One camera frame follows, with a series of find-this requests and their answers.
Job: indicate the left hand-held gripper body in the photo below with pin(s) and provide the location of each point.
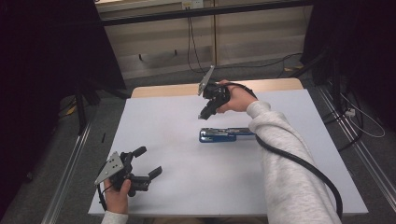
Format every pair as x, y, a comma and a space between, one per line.
113, 166

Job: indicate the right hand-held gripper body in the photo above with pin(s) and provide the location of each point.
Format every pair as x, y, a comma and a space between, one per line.
214, 90

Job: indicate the blue stapler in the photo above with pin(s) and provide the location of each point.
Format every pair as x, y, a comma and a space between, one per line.
218, 135

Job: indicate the person's right hand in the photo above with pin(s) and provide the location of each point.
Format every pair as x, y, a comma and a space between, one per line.
238, 98

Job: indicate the person's left hand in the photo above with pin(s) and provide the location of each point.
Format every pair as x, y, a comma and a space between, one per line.
117, 196

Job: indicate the small black floor piece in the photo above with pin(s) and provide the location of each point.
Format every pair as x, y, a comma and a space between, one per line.
103, 137

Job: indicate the white table mat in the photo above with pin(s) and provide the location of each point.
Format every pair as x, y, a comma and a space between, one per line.
186, 186

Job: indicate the wooden table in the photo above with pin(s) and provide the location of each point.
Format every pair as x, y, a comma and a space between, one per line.
168, 90

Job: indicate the light wooden cabinet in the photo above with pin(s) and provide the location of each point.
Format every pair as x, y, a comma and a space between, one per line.
249, 37

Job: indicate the black stand legs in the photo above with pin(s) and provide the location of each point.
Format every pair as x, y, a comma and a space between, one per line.
323, 68
82, 105

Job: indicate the large black curtain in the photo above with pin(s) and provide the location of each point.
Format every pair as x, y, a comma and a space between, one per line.
46, 62

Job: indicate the white plug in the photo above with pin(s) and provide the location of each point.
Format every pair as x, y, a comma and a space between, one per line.
350, 112

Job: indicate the narrow black curtain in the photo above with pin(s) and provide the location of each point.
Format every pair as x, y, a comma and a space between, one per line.
358, 46

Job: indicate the aluminium floor rail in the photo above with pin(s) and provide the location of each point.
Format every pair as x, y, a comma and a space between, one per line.
367, 161
67, 174

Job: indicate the white wall socket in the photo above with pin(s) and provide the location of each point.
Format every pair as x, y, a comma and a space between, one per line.
192, 3

